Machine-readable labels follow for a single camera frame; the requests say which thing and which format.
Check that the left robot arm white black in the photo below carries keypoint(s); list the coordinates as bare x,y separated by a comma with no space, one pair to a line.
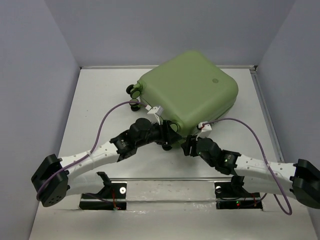
53,178

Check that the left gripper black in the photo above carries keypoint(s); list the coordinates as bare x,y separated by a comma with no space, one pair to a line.
167,136

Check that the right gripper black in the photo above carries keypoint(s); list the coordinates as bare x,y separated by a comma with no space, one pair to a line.
190,141

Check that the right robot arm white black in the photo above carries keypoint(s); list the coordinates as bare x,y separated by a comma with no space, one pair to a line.
300,180

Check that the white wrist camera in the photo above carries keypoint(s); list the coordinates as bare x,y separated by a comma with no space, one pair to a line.
155,112
204,130

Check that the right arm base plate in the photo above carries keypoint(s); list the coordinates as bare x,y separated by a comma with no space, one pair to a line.
229,199

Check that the green suitcase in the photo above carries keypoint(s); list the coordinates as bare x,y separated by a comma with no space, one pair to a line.
190,89

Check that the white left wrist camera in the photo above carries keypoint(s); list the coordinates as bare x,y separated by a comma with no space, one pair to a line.
155,112

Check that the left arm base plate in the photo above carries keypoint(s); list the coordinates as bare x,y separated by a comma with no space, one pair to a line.
112,199

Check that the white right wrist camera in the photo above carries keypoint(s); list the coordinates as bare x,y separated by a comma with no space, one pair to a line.
204,130

